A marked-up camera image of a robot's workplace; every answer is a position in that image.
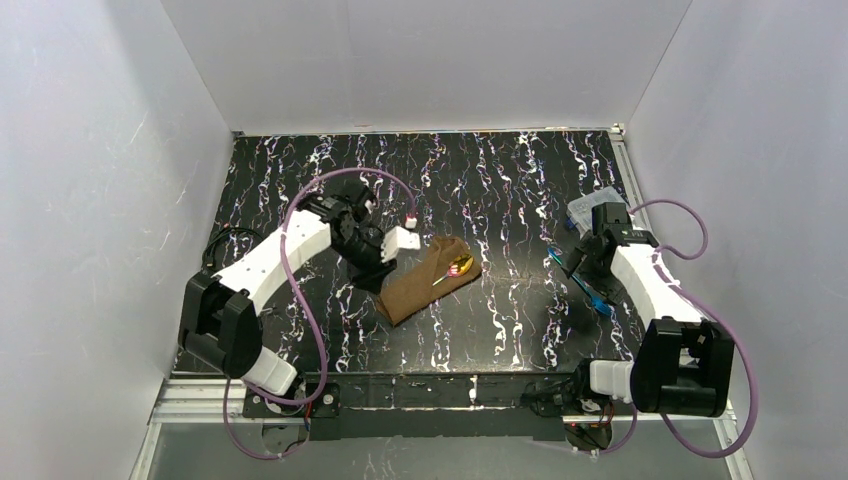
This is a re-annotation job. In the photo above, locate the blue handled utensil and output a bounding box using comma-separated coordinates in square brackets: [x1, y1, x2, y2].
[547, 247, 613, 317]

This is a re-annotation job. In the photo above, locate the red yellow handled utensil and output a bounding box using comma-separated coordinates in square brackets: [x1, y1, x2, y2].
[432, 254, 474, 286]

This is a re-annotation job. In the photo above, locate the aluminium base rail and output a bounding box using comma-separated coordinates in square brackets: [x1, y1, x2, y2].
[152, 374, 737, 444]

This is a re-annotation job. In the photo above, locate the black coiled cable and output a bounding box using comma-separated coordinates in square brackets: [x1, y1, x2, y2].
[200, 227, 266, 273]

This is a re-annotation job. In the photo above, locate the brown woven cloth napkin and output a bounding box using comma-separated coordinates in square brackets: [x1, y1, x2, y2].
[376, 236, 482, 326]

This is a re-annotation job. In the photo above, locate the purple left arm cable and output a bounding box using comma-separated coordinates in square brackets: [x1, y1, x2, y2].
[222, 167, 420, 462]

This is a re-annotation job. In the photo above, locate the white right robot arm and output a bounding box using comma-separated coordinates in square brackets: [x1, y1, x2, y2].
[563, 202, 735, 417]

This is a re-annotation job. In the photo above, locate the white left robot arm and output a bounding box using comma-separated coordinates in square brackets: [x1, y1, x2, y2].
[178, 182, 420, 399]

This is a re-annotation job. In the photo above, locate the aluminium side rail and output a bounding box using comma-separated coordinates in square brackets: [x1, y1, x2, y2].
[609, 124, 697, 359]

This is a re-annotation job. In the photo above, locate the clear plastic compartment box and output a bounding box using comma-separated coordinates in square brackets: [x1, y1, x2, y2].
[566, 186, 627, 235]

